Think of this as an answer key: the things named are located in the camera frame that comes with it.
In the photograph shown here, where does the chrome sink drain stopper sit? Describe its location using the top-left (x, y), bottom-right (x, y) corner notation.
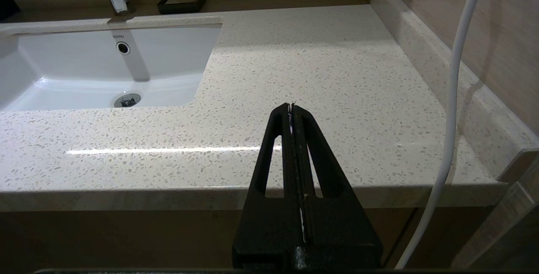
top-left (114, 93), bottom-right (141, 108)

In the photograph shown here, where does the wooden vanity cabinet front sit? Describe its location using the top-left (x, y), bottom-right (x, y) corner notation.
top-left (0, 206), bottom-right (497, 271)

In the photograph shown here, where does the white cable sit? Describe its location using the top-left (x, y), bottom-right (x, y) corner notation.
top-left (394, 0), bottom-right (490, 270)

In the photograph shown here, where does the metal door frame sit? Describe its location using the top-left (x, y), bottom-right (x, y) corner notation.
top-left (448, 148), bottom-right (539, 274)

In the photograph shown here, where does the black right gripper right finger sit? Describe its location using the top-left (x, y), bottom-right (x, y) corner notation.
top-left (292, 103), bottom-right (383, 267)

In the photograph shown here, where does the white ceramic sink basin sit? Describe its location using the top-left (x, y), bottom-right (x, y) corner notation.
top-left (0, 16), bottom-right (223, 112)

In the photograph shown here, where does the black soap dish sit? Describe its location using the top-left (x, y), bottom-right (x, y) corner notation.
top-left (157, 0), bottom-right (206, 15)

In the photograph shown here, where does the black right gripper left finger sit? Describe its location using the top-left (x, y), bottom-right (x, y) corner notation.
top-left (232, 103), bottom-right (305, 267)

